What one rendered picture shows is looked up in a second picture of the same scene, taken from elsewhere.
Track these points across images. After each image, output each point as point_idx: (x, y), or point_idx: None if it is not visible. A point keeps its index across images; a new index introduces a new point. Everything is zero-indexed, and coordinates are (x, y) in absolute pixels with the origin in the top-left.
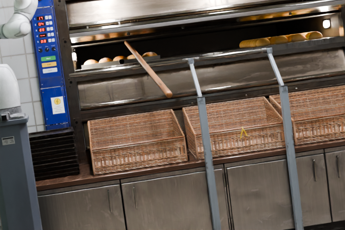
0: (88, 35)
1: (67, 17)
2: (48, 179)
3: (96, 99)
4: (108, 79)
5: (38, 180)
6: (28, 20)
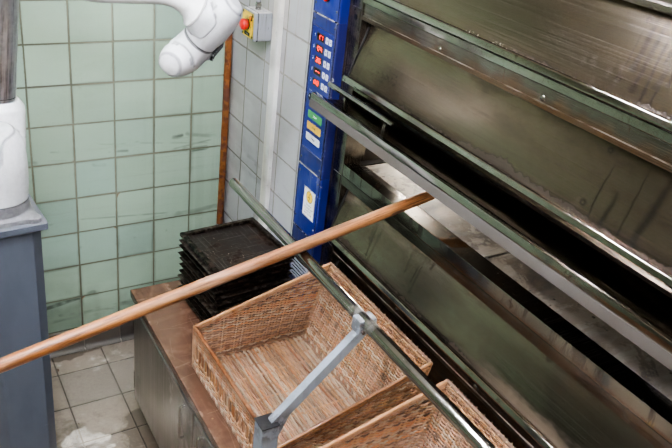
0: (327, 119)
1: (356, 57)
2: (192, 310)
3: (351, 237)
4: None
5: (185, 302)
6: (196, 50)
